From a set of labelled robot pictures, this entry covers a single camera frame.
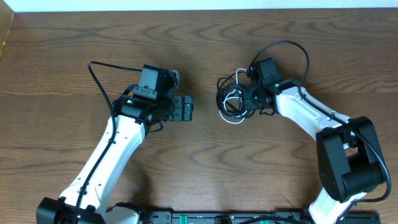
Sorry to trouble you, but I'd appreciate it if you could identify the white cable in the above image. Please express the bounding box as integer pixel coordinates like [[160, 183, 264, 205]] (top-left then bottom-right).
[[218, 67, 248, 125]]

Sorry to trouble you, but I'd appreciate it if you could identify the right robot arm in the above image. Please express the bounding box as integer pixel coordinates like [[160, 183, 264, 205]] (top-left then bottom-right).
[[243, 57, 391, 223]]

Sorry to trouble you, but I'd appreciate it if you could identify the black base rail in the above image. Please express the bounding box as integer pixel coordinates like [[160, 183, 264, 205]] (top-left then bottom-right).
[[138, 209, 381, 224]]

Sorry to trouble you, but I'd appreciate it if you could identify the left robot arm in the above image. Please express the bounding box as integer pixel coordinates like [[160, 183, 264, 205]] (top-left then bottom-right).
[[36, 65, 193, 223]]

